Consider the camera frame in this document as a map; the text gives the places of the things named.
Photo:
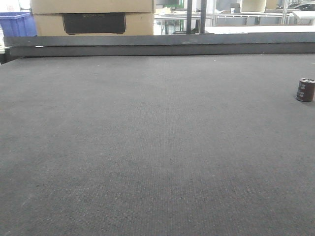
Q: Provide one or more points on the dark brown cylindrical capacitor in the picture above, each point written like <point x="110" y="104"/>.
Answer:
<point x="306" y="90"/>

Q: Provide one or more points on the beige background bin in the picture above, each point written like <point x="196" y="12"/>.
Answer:
<point x="252" y="6"/>

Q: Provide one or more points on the lower cardboard box black print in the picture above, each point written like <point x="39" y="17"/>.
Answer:
<point x="136" y="24"/>

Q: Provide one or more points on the white background table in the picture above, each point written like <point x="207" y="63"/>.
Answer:
<point x="259" y="29"/>

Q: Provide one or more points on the grey foam board strips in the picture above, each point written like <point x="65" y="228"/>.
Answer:
<point x="163" y="45"/>

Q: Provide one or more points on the upper cardboard box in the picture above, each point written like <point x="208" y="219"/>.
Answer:
<point x="91" y="6"/>

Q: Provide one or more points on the blue crate behind table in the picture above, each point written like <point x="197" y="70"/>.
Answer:
<point x="17" y="24"/>

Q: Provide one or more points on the black vertical post right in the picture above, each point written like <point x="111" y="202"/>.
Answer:
<point x="203" y="16"/>

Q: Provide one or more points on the black vertical post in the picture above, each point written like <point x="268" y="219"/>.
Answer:
<point x="203" y="16"/>
<point x="189" y="16"/>

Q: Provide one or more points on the black vertical post left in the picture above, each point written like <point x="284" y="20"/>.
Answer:
<point x="189" y="16"/>

